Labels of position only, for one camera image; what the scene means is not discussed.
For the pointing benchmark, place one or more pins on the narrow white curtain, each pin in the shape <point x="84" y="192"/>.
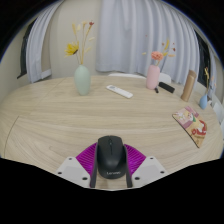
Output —
<point x="38" y="46"/>

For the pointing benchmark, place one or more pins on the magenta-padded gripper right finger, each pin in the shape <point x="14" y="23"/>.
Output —
<point x="150" y="169"/>

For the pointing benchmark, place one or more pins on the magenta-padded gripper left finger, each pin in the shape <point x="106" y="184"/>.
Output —
<point x="71" y="170"/>

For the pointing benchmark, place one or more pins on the pale green vase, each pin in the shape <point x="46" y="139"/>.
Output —
<point x="82" y="80"/>

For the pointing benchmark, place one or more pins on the dark window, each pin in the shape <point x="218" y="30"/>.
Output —
<point x="24" y="53"/>
<point x="203" y="61"/>

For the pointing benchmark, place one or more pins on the colourful printed mouse pad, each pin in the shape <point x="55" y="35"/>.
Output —
<point x="192" y="126"/>

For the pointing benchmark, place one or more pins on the black rectangular box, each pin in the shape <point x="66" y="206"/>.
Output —
<point x="166" y="87"/>

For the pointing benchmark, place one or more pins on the yellow dried flowers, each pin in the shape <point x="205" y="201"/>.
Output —
<point x="71" y="49"/>

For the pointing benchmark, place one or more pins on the black computer mouse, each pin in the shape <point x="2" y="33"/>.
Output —
<point x="111" y="156"/>

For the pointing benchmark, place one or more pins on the blue vase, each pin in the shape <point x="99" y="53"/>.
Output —
<point x="203" y="102"/>

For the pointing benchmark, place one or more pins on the white remote control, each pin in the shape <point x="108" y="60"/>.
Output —
<point x="119" y="91"/>

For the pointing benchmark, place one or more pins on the blue marker pen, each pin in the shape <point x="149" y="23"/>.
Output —
<point x="156" y="90"/>

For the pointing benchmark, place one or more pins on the bronze drink bottle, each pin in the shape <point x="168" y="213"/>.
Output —
<point x="188" y="86"/>

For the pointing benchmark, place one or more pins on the white curtain strip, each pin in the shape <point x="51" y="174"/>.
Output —
<point x="213" y="80"/>

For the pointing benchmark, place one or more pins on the beige dried grass stems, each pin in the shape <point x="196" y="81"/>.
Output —
<point x="207" y="74"/>

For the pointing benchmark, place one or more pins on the wide white curtain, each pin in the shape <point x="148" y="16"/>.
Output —
<point x="143" y="30"/>

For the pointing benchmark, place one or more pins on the pink vase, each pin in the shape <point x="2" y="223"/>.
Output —
<point x="153" y="77"/>

